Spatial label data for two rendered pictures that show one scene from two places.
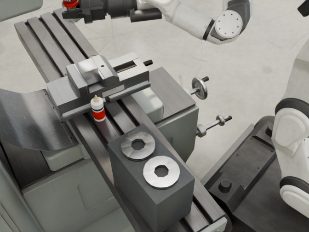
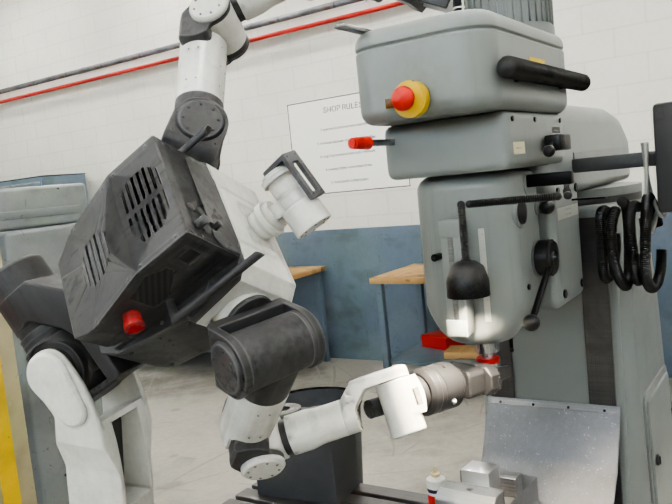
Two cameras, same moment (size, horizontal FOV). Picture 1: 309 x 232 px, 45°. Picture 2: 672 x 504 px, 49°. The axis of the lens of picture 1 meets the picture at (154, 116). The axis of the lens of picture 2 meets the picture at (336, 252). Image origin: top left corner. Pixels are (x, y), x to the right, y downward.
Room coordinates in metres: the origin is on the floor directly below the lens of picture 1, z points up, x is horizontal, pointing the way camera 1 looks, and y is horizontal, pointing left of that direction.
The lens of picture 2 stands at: (2.11, -0.61, 1.64)
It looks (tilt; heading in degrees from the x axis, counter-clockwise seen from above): 6 degrees down; 154
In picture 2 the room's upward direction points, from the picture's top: 6 degrees counter-clockwise
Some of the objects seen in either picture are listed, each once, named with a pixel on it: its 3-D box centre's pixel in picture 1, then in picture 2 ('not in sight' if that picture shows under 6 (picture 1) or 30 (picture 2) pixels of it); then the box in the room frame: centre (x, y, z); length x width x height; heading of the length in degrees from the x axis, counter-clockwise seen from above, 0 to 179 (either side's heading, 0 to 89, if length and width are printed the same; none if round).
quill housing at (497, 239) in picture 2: not in sight; (480, 254); (0.96, 0.25, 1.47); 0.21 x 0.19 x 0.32; 31
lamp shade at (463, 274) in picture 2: not in sight; (467, 277); (1.11, 0.11, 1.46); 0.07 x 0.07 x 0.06
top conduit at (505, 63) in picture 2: not in sight; (547, 76); (1.07, 0.35, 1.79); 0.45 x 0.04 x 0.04; 121
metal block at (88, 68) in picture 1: (88, 72); (481, 481); (0.93, 0.22, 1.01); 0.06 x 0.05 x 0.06; 28
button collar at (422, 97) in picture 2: not in sight; (411, 99); (1.08, 0.04, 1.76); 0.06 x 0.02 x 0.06; 31
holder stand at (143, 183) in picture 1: (150, 177); (304, 450); (0.52, 0.01, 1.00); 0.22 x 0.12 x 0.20; 36
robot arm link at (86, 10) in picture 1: (102, 6); (455, 383); (0.98, 0.15, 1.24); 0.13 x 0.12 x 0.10; 9
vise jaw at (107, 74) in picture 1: (104, 69); (469, 499); (0.96, 0.17, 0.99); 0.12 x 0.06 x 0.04; 28
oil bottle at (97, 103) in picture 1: (97, 107); (436, 490); (0.82, 0.19, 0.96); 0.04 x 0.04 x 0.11
